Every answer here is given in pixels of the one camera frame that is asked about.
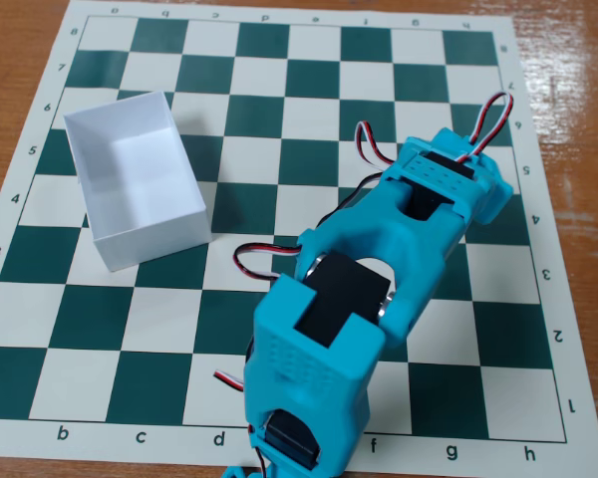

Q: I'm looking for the white open cardboard box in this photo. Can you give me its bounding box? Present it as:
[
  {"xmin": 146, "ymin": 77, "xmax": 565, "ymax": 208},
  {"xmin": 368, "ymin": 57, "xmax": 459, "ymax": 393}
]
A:
[{"xmin": 62, "ymin": 91, "xmax": 212, "ymax": 273}]

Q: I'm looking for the looped red white black cable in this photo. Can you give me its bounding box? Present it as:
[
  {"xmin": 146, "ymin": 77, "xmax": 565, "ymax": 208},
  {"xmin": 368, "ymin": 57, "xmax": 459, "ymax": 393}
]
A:
[{"xmin": 458, "ymin": 92, "xmax": 516, "ymax": 163}]

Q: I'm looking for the green and white chessboard mat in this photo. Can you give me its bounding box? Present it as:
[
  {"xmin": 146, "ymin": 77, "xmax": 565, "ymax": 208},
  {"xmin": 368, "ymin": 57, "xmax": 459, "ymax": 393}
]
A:
[{"xmin": 0, "ymin": 0, "xmax": 598, "ymax": 478}]

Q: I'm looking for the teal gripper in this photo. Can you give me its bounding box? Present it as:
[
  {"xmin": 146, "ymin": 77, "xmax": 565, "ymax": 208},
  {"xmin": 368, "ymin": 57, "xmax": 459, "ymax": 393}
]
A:
[{"xmin": 427, "ymin": 126, "xmax": 515, "ymax": 225}]

